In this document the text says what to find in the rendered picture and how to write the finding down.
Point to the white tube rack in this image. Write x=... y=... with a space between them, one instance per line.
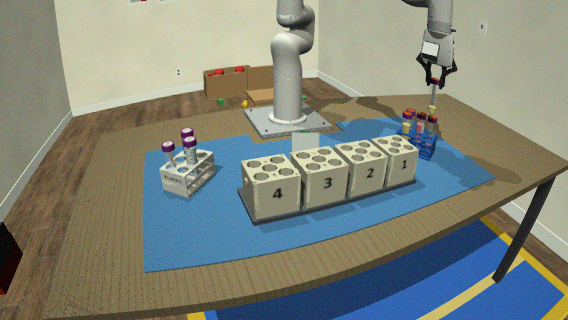
x=176 y=182

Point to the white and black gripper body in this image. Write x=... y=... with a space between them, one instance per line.
x=446 y=42

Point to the blue mat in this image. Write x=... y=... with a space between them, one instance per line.
x=212 y=226

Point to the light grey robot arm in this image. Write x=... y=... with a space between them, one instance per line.
x=286 y=48

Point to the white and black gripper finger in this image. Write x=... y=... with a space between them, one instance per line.
x=446 y=72
x=427 y=67

